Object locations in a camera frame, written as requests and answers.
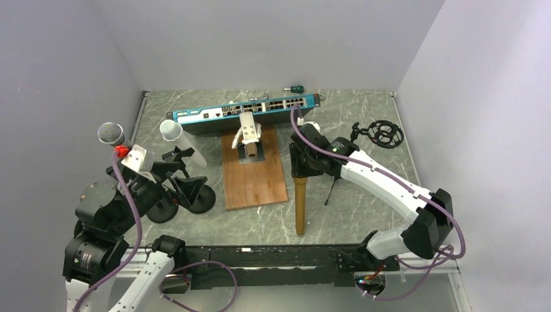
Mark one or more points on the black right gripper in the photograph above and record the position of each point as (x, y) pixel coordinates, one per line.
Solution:
(297, 168)

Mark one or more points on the wooden board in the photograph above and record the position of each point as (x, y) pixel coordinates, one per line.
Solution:
(255, 183)

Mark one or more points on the blue network switch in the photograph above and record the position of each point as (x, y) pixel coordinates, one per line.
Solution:
(218, 119)

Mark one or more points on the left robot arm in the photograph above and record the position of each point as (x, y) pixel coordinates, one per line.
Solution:
(104, 215)

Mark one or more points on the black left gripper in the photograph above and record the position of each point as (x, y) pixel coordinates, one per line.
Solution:
(161, 169)

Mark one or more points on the white microphone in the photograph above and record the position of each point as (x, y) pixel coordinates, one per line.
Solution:
(172, 132)

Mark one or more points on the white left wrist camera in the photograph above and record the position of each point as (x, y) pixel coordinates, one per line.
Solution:
(136, 158)

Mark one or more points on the glitter mesh-head microphone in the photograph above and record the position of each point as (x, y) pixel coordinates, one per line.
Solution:
(112, 134)

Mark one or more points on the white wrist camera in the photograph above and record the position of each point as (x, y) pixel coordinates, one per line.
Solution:
(315, 125)
(136, 158)

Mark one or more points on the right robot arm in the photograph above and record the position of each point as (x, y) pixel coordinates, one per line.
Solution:
(427, 215)

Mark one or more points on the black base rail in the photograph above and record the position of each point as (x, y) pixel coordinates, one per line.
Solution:
(207, 267)

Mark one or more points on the black round-base stand with clip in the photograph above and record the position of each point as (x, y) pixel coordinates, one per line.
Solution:
(192, 193)

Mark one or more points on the green-handled screwdriver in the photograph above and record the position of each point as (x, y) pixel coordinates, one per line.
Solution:
(295, 89)

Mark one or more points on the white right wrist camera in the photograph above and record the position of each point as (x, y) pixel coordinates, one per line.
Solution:
(315, 125)

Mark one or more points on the black tripod shock-mount stand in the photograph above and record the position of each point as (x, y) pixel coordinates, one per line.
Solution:
(382, 133)

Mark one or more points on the gold microphone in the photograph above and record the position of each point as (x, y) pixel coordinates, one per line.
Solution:
(300, 204)

